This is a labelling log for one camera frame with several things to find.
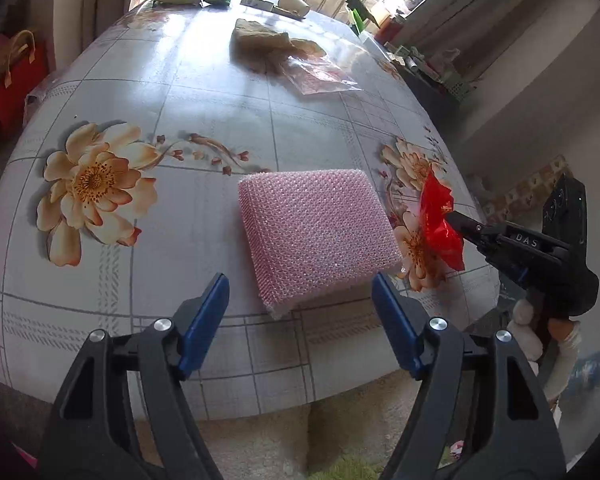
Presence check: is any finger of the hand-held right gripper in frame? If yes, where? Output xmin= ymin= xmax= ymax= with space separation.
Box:
xmin=447 ymin=211 xmax=507 ymax=244
xmin=462 ymin=233 xmax=524 ymax=282

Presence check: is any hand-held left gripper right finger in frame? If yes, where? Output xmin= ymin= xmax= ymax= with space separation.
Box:
xmin=371 ymin=272 xmax=568 ymax=480

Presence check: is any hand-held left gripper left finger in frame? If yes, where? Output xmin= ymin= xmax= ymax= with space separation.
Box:
xmin=37 ymin=272 xmax=231 ymax=480

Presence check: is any red plastic wrapper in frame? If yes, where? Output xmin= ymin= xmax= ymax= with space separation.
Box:
xmin=418 ymin=169 xmax=467 ymax=272

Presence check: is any pink bubble wrap pad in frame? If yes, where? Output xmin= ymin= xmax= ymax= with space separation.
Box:
xmin=237 ymin=168 xmax=406 ymax=322

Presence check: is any person's right forearm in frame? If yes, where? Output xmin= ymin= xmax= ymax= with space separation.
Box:
xmin=541 ymin=334 xmax=584 ymax=407

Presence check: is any person's right hand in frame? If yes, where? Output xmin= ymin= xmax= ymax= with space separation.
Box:
xmin=509 ymin=297 xmax=581 ymax=361

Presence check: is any patterned floor cushion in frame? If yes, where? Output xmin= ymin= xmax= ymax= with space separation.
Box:
xmin=480 ymin=154 xmax=577 ymax=222

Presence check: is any dark cabinet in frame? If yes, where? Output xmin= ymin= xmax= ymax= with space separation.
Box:
xmin=395 ymin=60 xmax=473 ymax=128

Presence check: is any clutter of bottles and boxes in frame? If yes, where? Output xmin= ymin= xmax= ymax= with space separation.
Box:
xmin=374 ymin=4 xmax=479 ymax=103

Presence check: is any floral tablecloth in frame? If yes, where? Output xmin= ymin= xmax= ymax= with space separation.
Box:
xmin=0 ymin=7 xmax=502 ymax=422

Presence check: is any grey curtain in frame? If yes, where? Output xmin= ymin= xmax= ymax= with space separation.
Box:
xmin=54 ymin=0 xmax=147 ymax=63
xmin=405 ymin=0 xmax=583 ymax=82

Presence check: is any clear bag with red print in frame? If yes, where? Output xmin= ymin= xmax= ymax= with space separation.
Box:
xmin=279 ymin=52 xmax=362 ymax=97

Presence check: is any crumpled brown paper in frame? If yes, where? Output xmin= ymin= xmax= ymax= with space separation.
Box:
xmin=230 ymin=18 xmax=327 ymax=62

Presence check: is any beige paper cup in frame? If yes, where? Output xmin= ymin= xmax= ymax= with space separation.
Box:
xmin=274 ymin=0 xmax=311 ymax=19

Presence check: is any red gift bag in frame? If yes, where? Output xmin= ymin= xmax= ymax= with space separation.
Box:
xmin=0 ymin=29 xmax=49 ymax=132

